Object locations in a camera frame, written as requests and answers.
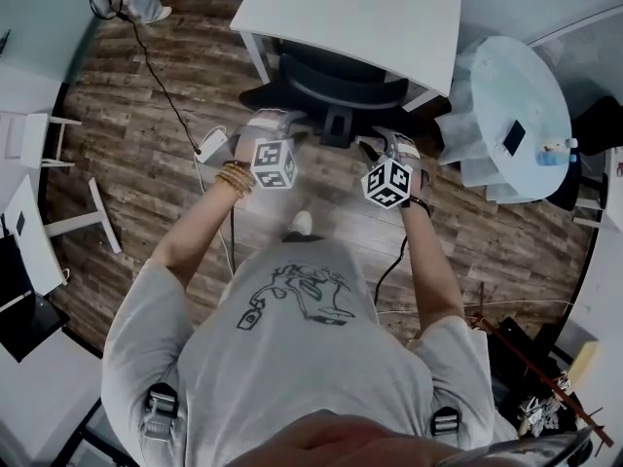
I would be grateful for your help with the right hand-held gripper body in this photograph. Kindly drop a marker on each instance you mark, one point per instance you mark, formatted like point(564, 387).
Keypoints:
point(387, 183)

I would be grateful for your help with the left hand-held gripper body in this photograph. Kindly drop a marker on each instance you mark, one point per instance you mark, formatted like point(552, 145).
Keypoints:
point(270, 163)

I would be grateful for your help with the black office chair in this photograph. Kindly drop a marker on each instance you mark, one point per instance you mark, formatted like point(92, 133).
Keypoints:
point(340, 85)

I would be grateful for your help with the person's right forearm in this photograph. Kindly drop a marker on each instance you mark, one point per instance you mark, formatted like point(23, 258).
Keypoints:
point(428, 261)

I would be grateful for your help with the person's left forearm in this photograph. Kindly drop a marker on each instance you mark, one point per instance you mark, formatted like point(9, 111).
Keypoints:
point(204, 226)

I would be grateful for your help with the black chair with black jacket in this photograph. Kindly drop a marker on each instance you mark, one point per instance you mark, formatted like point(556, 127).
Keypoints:
point(598, 124)

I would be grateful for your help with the person's right hand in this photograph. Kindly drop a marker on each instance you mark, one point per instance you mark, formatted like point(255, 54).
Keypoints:
point(410, 149)

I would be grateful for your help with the person's left hand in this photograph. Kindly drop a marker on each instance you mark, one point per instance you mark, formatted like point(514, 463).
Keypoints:
point(265, 122)

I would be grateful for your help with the black wrist band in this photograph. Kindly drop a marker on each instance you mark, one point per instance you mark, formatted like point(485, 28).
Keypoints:
point(421, 204)

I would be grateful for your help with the white power strip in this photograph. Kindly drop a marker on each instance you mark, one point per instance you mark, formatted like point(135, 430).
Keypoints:
point(213, 144)

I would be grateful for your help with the person's white shoe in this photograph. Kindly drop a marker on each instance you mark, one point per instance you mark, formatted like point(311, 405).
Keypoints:
point(302, 222)

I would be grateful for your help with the black smartphone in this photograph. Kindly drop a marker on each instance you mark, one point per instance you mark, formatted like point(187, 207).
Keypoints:
point(514, 137)

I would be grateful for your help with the round table with white cloth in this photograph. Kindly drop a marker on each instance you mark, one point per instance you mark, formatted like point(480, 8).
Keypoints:
point(521, 110)

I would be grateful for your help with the clear water bottle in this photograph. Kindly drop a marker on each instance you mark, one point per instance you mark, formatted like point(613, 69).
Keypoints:
point(555, 151)

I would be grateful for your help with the white desk with straight legs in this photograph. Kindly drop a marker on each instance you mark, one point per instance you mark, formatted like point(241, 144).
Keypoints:
point(350, 8)

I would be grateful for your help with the person's grey printed t-shirt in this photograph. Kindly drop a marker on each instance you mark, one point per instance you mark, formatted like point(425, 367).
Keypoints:
point(302, 358)

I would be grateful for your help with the narrow white desk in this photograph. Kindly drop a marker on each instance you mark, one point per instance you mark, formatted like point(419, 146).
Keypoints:
point(611, 197)

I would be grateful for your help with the small red object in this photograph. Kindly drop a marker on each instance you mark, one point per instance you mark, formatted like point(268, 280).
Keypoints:
point(619, 168)

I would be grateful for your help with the brown wooden coat rack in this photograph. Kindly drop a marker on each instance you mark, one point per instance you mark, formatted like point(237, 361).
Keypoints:
point(535, 372)

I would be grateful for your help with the black phone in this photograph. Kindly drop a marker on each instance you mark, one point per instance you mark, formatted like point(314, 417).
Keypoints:
point(20, 223)

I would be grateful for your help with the person's face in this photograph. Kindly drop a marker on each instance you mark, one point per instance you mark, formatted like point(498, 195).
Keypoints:
point(350, 441)

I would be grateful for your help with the cardboard box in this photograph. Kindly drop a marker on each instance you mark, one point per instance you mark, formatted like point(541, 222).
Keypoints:
point(583, 360)

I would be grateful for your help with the black white patterned bag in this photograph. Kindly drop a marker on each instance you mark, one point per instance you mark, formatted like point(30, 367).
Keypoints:
point(542, 406)

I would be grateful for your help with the grey headset rim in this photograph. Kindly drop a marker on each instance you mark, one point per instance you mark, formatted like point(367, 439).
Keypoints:
point(535, 448)

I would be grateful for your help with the white desk frame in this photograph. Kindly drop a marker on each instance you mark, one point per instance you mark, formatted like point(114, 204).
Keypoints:
point(29, 241)

